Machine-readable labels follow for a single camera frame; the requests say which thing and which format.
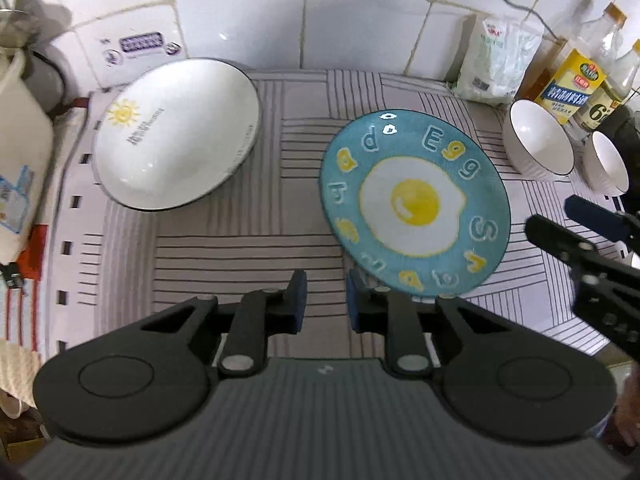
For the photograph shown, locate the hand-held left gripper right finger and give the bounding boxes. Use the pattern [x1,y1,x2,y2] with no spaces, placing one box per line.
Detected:
[348,268,509,379]

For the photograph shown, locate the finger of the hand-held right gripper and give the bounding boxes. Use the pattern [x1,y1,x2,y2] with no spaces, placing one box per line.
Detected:
[565,196,640,244]
[524,214,615,275]

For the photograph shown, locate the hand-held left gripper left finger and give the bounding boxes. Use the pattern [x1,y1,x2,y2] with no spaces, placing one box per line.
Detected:
[141,269,308,379]

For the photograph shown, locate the white bowl with black rim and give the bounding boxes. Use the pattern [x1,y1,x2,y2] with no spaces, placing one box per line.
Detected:
[501,99,576,182]
[582,130,630,197]

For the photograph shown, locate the blue plate with egg print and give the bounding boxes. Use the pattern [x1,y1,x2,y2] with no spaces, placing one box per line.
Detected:
[319,109,512,297]

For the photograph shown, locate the white plate with sun print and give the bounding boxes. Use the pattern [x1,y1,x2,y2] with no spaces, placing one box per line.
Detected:
[91,57,264,212]

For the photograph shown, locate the clear vinegar bottle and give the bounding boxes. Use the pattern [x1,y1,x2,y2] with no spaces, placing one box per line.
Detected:
[572,40,640,142]

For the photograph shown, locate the grey striped mat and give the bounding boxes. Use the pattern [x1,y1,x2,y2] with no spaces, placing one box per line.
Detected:
[37,67,640,361]

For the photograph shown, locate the oil bottle with yellow label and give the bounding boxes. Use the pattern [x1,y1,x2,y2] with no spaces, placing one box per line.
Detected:
[517,0,608,127]

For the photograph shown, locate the white plastic powder bag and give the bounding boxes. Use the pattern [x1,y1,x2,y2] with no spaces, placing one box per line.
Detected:
[452,12,545,106]

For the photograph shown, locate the clear bottle with yellow cap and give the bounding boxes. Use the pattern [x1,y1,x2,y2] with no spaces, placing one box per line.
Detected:
[585,2,629,76]

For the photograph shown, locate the red striped cloth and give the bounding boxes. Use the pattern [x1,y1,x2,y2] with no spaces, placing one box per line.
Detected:
[0,225,66,351]

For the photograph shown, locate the cream waffle towel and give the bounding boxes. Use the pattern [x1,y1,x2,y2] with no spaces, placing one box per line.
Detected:
[0,340,45,403]

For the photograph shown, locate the black cable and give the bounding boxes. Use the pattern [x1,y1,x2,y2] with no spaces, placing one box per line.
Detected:
[470,0,566,41]

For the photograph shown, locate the purple wall sticker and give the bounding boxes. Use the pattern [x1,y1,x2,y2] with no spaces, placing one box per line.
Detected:
[102,34,182,68]

